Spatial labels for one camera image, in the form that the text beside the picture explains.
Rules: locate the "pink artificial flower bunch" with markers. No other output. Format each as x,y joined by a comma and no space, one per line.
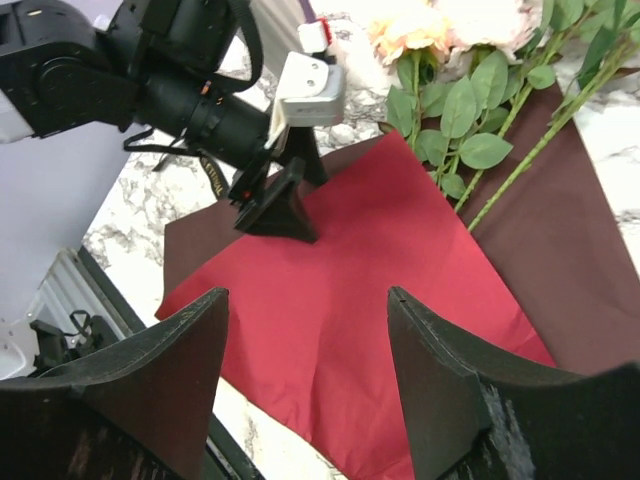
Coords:
466,69

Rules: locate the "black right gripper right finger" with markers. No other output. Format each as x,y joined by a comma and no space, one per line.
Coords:
475,411

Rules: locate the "black ribbon with gold text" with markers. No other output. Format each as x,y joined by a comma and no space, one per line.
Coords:
222,177

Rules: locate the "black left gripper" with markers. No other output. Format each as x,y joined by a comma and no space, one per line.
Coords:
173,50

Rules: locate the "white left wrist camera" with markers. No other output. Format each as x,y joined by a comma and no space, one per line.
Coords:
310,93

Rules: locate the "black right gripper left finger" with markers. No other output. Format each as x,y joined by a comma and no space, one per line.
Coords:
138,409

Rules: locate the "red wrapping paper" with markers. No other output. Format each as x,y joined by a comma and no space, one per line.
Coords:
546,276

